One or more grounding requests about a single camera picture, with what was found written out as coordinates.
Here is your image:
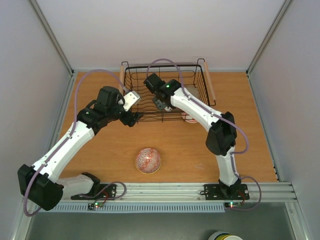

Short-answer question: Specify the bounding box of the white bowl orange pattern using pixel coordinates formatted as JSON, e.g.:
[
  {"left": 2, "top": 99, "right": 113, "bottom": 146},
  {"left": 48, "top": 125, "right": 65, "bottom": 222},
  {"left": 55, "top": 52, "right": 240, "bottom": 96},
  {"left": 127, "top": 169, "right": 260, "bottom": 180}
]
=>
[{"left": 181, "top": 112, "right": 198, "bottom": 124}]

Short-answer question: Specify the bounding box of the white bowl dark diamond pattern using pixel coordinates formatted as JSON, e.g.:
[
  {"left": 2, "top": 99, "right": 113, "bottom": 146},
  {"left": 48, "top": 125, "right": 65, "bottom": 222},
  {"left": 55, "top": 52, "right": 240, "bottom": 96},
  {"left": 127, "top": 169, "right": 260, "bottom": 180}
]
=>
[{"left": 164, "top": 106, "right": 172, "bottom": 112}]

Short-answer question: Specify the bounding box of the cream white bowl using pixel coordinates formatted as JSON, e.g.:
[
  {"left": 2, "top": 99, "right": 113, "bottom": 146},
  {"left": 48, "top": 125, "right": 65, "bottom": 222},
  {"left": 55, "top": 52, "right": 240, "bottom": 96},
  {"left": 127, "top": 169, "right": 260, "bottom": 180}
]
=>
[{"left": 186, "top": 86, "right": 200, "bottom": 100}]

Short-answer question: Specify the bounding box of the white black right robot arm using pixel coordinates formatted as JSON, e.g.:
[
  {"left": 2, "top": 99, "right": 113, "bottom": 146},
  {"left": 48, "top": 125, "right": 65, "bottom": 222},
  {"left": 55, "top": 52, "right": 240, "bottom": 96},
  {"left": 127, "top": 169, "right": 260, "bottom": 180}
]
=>
[{"left": 143, "top": 73, "right": 241, "bottom": 199}]

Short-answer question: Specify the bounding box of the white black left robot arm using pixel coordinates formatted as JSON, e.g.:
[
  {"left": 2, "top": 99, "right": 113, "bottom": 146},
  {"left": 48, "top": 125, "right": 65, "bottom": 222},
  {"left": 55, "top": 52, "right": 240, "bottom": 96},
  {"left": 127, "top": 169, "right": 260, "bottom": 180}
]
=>
[{"left": 17, "top": 86, "right": 141, "bottom": 217}]

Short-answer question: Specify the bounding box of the red patterned bowl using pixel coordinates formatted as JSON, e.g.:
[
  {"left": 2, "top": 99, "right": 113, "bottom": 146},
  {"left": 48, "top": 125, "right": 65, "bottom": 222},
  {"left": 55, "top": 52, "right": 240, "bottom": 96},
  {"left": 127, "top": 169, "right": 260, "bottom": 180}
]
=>
[{"left": 135, "top": 147, "right": 162, "bottom": 175}]

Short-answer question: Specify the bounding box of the white yellow container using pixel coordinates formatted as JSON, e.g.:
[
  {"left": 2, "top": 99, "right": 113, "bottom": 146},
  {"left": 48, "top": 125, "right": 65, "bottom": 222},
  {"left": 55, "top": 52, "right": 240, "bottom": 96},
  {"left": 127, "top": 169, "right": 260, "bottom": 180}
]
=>
[{"left": 208, "top": 231, "right": 243, "bottom": 240}]

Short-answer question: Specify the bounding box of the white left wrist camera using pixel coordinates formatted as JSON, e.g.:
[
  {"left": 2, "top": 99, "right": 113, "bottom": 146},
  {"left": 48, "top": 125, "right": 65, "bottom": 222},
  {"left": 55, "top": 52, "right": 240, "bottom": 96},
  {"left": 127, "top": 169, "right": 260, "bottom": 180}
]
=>
[{"left": 123, "top": 90, "right": 141, "bottom": 112}]

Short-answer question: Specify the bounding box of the black wire dish rack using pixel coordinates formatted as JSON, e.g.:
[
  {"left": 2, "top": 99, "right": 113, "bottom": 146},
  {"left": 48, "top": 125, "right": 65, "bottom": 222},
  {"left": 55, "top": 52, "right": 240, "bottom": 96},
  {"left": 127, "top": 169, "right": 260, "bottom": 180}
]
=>
[{"left": 120, "top": 58, "right": 217, "bottom": 123}]

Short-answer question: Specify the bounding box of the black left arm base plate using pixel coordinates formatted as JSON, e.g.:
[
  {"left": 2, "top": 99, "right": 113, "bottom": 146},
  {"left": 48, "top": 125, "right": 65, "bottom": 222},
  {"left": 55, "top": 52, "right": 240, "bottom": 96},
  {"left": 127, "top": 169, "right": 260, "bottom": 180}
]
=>
[{"left": 70, "top": 183, "right": 117, "bottom": 201}]

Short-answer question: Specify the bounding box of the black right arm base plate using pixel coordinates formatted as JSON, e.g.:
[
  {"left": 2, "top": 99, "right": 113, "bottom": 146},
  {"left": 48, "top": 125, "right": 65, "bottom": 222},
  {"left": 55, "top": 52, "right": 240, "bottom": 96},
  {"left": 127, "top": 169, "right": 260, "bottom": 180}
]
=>
[{"left": 200, "top": 183, "right": 250, "bottom": 201}]

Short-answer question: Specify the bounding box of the grey slotted cable duct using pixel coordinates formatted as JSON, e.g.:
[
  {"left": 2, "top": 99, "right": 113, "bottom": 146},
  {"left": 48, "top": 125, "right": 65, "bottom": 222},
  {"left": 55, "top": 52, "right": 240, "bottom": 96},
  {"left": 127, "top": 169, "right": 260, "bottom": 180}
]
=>
[{"left": 49, "top": 202, "right": 225, "bottom": 214}]

